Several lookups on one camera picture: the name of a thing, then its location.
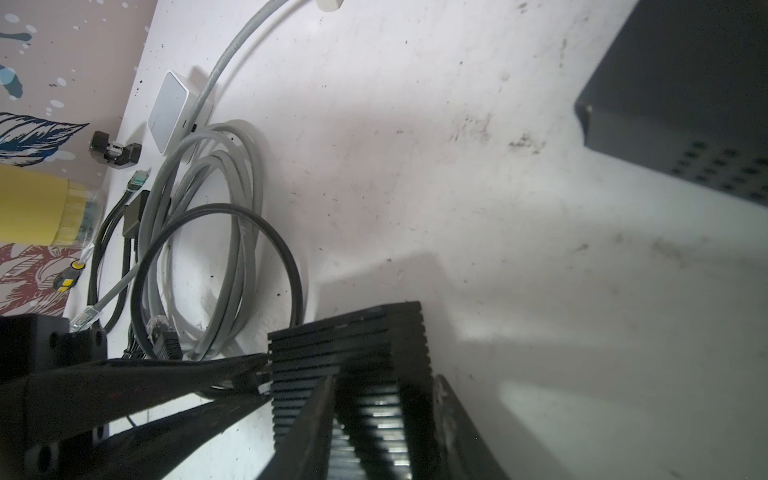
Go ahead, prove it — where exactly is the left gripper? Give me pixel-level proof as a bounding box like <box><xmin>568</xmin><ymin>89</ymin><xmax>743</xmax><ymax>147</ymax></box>
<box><xmin>1</xmin><ymin>314</ymin><xmax>269</xmax><ymax>479</ymax></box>

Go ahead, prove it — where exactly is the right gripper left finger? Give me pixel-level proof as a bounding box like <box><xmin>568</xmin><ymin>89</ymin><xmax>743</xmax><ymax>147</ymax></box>
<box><xmin>257</xmin><ymin>376</ymin><xmax>336</xmax><ymax>480</ymax></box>

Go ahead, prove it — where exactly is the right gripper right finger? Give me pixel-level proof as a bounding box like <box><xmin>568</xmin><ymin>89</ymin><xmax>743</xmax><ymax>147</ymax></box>
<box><xmin>432</xmin><ymin>375</ymin><xmax>509</xmax><ymax>480</ymax></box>

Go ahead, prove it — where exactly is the ribbed black network switch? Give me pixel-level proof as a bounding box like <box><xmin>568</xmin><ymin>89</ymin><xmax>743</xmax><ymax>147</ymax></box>
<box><xmin>268</xmin><ymin>301</ymin><xmax>434</xmax><ymax>479</ymax></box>

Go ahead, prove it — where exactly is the black short cable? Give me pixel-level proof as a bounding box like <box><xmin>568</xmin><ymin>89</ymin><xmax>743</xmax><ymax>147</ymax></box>
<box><xmin>122</xmin><ymin>202</ymin><xmax>305</xmax><ymax>361</ymax></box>

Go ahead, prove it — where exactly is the yellow cup with markers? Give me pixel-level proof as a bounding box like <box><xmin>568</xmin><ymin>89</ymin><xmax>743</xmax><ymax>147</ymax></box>
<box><xmin>1</xmin><ymin>164</ymin><xmax>105</xmax><ymax>249</ymax></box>

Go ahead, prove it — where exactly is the black stapler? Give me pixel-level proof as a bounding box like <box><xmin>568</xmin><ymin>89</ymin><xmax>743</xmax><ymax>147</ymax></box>
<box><xmin>89</xmin><ymin>131</ymin><xmax>142</xmax><ymax>169</ymax></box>

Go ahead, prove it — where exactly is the grey USB adapter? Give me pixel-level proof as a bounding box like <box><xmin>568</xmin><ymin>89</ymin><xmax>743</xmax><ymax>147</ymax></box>
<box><xmin>316</xmin><ymin>0</ymin><xmax>344</xmax><ymax>13</ymax></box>

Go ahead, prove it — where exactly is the black handled screwdriver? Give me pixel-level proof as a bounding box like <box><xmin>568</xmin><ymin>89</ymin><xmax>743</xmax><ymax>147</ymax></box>
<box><xmin>53</xmin><ymin>243</ymin><xmax>95</xmax><ymax>293</ymax></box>

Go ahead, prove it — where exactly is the grey coiled ethernet cable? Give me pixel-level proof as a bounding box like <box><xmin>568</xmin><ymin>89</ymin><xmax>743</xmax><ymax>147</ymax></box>
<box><xmin>68</xmin><ymin>0</ymin><xmax>289</xmax><ymax>361</ymax></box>

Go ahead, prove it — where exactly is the white small network switch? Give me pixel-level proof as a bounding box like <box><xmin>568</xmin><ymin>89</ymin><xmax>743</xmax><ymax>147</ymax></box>
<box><xmin>147</xmin><ymin>70</ymin><xmax>200</xmax><ymax>154</ymax></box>

